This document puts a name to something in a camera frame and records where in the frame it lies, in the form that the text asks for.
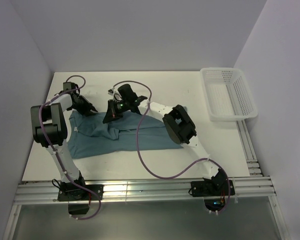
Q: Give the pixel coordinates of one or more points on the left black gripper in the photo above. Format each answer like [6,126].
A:
[86,111]

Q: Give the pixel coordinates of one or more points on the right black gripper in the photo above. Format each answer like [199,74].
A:
[112,113]

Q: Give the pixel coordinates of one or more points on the teal blue t shirt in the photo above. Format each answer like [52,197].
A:
[91,137]

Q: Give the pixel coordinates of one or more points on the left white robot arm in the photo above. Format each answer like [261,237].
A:
[49,129]

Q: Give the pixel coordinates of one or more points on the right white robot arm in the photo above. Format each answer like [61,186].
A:
[181,130]

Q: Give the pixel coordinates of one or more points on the white perforated plastic basket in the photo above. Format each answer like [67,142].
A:
[227,94]

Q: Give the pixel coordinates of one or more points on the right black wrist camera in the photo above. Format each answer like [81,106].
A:
[126,93]

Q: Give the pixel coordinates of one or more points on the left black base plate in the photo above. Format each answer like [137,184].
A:
[95,191]

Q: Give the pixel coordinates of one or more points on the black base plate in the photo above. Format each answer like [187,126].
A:
[200,188]
[95,191]

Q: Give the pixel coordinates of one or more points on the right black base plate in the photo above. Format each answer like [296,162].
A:
[200,188]

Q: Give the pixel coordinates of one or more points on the aluminium rail frame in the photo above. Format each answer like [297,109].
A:
[120,185]

